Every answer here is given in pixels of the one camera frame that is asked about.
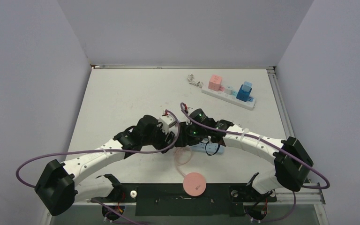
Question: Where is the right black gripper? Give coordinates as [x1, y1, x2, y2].
[176, 121, 206, 148]

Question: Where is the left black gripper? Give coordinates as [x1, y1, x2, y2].
[141, 121, 173, 152]

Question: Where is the blue power strip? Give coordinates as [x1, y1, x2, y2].
[190, 142, 225, 155]

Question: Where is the pink round disc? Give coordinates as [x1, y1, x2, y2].
[182, 172, 207, 197]

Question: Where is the pink cube adapter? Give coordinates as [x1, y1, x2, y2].
[208, 75, 222, 91]

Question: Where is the small white plug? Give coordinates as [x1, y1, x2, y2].
[224, 85, 233, 95]

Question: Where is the white power strip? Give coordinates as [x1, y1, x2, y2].
[201, 86, 256, 110]

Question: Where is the dark blue cube adapter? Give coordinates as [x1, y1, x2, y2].
[236, 85, 253, 102]

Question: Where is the light blue plug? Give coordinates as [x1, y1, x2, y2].
[241, 82, 252, 92]

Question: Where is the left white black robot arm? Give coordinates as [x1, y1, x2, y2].
[34, 113, 180, 216]

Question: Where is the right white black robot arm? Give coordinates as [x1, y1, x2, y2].
[180, 104, 313, 201]

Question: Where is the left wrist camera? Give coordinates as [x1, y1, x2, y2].
[158, 114, 178, 135]

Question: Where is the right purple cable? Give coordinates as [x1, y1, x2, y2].
[180, 102, 331, 224]

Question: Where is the purple cable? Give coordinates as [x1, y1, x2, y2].
[15, 109, 181, 225]
[180, 102, 331, 224]

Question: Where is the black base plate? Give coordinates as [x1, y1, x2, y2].
[96, 183, 277, 217]

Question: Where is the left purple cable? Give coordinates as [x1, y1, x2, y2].
[15, 109, 181, 225]

